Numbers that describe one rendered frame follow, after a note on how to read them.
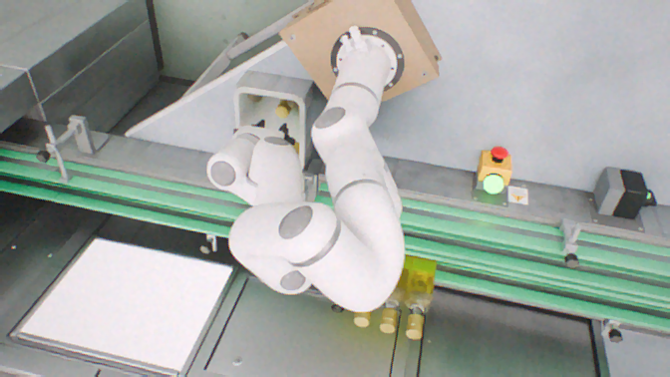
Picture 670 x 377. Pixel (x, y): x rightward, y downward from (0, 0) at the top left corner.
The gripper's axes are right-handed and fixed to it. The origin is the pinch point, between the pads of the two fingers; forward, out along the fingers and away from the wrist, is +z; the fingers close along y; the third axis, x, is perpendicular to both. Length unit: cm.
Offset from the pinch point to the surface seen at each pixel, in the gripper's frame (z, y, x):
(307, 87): 8.0, 5.7, 9.1
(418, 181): 8.5, 35.0, -9.9
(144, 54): 75, -75, -5
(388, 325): -19, 34, -33
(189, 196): 2.5, -21.9, -22.8
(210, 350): -24, -4, -47
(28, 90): 13, -75, -5
